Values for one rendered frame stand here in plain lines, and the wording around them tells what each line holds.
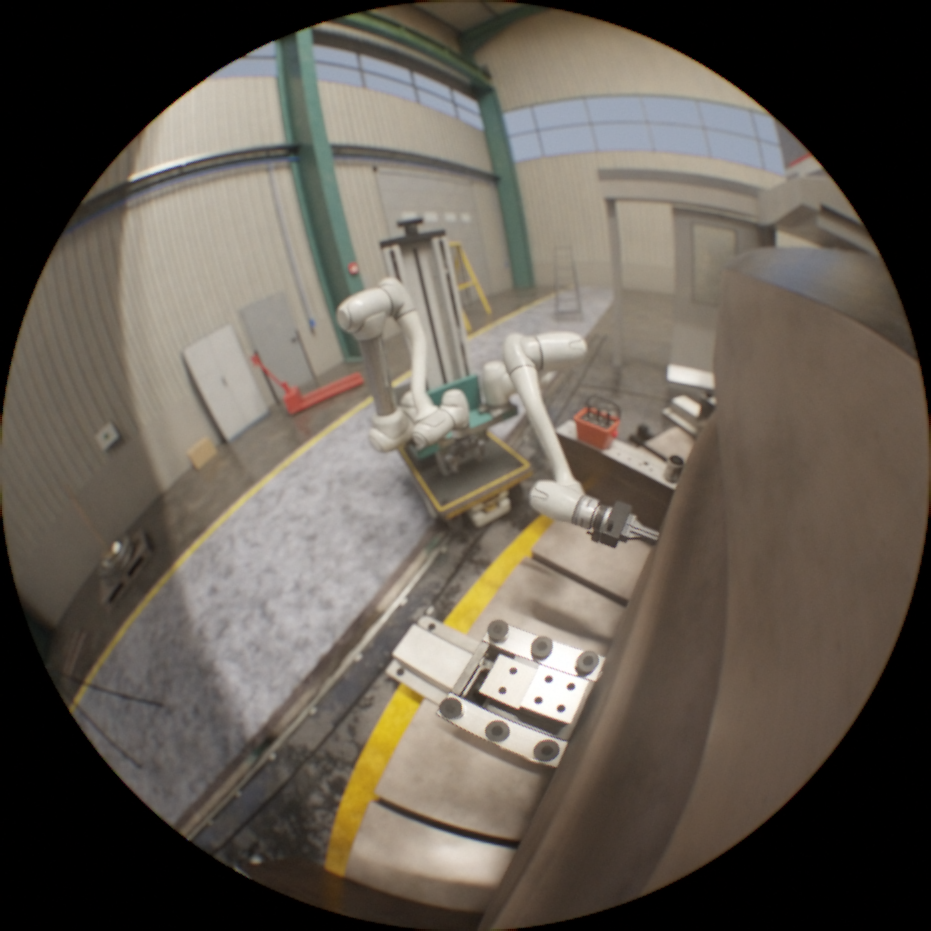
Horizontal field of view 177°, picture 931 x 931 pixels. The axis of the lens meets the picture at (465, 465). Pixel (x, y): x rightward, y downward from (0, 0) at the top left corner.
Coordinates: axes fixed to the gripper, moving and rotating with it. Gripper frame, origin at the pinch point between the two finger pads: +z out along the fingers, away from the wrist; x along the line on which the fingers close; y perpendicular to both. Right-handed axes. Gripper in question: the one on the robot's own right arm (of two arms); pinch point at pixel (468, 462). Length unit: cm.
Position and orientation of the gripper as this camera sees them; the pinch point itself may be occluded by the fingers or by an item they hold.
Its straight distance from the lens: 148.0
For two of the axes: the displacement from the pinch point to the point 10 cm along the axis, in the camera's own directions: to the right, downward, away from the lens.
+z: 1.8, 7.7, 6.1
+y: -4.6, -4.9, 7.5
